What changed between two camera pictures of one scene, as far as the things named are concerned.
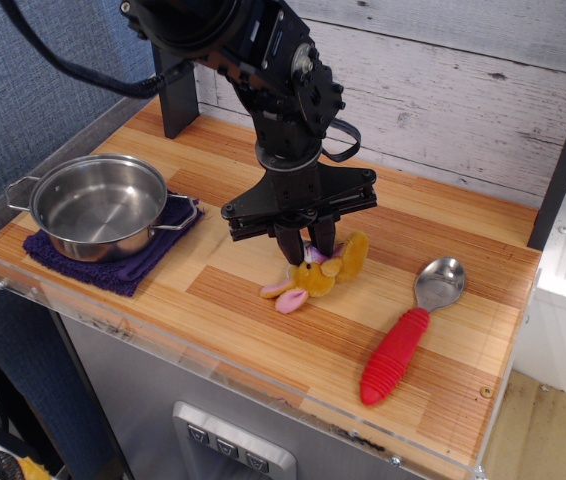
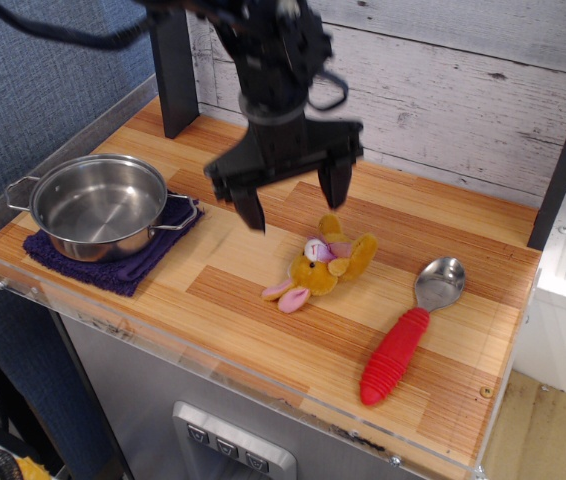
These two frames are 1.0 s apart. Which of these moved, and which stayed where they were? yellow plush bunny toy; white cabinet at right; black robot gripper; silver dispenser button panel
Moved: black robot gripper
Stayed: yellow plush bunny toy; white cabinet at right; silver dispenser button panel
